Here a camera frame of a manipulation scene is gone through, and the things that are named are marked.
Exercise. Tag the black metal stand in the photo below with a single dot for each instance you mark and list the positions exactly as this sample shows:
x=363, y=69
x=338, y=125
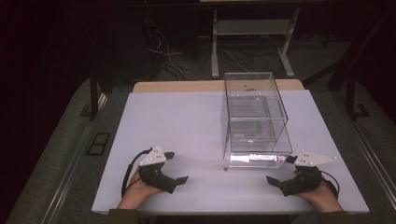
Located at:
x=350, y=77
x=93, y=93

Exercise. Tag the white metal stand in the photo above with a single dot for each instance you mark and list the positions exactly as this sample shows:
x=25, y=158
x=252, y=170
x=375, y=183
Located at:
x=249, y=27

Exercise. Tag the wooden table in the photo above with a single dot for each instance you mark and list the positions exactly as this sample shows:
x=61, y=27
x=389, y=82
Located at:
x=186, y=86

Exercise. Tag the person's right hand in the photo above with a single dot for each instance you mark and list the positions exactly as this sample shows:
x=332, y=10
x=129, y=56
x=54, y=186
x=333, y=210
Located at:
x=323, y=197

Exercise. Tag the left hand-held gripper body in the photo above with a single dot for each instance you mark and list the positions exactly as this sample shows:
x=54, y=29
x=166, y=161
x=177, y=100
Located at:
x=154, y=175

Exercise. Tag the person's left hand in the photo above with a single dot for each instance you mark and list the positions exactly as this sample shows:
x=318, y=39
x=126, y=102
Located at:
x=135, y=193

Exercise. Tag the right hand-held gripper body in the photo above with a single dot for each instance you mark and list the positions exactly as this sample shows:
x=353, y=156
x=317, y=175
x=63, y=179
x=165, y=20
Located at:
x=303, y=180

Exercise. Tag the clear acrylic drawer box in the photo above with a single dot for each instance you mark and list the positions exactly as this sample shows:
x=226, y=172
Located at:
x=255, y=124

